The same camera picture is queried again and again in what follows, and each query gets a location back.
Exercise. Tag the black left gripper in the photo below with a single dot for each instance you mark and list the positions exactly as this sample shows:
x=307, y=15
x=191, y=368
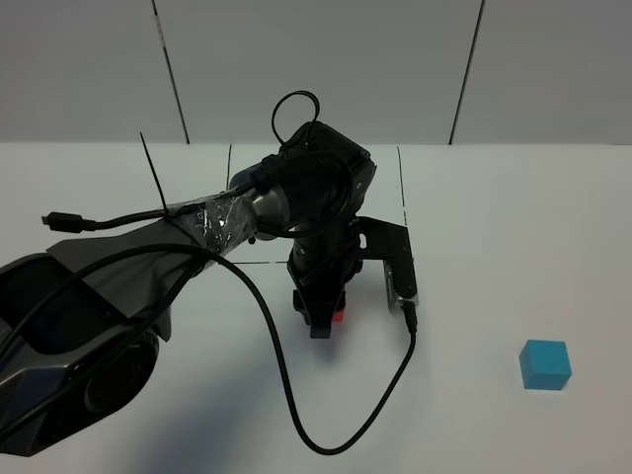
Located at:
x=320, y=267

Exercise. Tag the black zip tie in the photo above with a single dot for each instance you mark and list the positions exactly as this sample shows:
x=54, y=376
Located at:
x=158, y=187

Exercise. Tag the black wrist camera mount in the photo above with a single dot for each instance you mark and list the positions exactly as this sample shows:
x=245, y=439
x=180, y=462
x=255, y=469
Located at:
x=389, y=243

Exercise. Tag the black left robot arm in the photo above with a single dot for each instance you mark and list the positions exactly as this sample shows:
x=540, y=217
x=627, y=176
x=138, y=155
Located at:
x=81, y=323

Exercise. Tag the blue block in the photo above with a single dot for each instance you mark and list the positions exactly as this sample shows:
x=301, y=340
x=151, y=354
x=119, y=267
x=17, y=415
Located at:
x=545, y=365

